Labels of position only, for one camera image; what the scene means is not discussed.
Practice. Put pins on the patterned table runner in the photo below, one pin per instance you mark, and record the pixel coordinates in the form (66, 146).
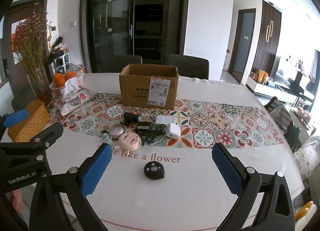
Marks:
(202, 123)

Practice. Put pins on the black power adapter with cable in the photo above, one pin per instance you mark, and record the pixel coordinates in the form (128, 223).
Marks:
(147, 131)

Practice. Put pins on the black round remote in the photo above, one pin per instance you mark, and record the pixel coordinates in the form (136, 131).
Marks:
(154, 170)

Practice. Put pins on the pink round deer toy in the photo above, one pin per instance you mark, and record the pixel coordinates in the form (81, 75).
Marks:
(129, 142)

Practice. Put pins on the person's left hand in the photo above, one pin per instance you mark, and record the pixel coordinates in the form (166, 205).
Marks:
(17, 201)

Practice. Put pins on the cardboard box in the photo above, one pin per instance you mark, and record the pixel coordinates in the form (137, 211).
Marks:
(149, 85)

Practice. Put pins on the white tv console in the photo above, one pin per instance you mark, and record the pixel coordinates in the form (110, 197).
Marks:
(266, 91)

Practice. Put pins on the woven straw box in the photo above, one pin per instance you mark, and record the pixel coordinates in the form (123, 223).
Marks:
(38, 117)

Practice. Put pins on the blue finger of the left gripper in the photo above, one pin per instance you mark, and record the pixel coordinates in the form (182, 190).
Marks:
(15, 118)

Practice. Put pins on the right dark dining chair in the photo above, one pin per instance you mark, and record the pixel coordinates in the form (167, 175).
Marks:
(190, 66)

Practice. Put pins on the dark glass cabinet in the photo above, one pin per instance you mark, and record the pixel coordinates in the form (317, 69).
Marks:
(112, 30)

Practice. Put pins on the patterned tissue pouch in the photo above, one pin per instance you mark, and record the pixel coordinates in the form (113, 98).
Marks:
(72, 96)

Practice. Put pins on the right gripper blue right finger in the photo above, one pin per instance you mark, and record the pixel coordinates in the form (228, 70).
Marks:
(264, 200)

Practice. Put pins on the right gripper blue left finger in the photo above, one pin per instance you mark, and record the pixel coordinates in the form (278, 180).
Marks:
(47, 209)

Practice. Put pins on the white cube charger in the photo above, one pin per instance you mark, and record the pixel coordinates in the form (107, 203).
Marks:
(173, 131)

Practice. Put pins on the astronaut keychain with keys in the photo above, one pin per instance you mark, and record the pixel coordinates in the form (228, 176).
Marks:
(107, 139)

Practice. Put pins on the silver sphere device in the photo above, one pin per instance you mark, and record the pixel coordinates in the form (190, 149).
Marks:
(116, 131)

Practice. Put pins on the glass vase with dried flowers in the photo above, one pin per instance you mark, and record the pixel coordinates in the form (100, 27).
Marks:
(30, 43)

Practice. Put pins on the white basket of oranges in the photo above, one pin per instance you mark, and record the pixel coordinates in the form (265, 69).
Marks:
(63, 85)

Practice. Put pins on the brown entrance door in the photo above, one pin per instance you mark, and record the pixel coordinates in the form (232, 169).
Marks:
(15, 71)

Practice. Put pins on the left dark dining chair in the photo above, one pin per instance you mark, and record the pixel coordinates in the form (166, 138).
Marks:
(121, 63)

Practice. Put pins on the white shoe rack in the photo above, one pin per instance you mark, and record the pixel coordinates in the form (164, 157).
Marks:
(60, 62)

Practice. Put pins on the dark hallway door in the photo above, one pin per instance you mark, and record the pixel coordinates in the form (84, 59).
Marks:
(242, 43)

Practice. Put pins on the dark dining chair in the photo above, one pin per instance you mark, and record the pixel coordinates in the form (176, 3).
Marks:
(190, 66)
(121, 63)

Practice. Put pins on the small black adapter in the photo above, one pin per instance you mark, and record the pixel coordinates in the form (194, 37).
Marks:
(130, 119)

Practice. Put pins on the white card box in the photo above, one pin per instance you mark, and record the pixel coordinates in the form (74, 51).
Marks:
(161, 119)

